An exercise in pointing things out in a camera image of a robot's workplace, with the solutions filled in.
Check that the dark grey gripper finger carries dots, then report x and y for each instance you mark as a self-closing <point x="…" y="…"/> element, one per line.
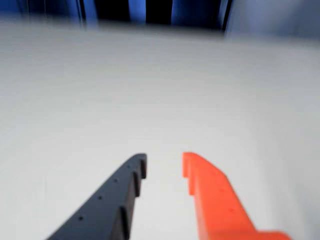
<point x="105" y="212"/>

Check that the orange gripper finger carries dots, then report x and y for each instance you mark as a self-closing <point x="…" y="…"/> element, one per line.
<point x="215" y="205"/>

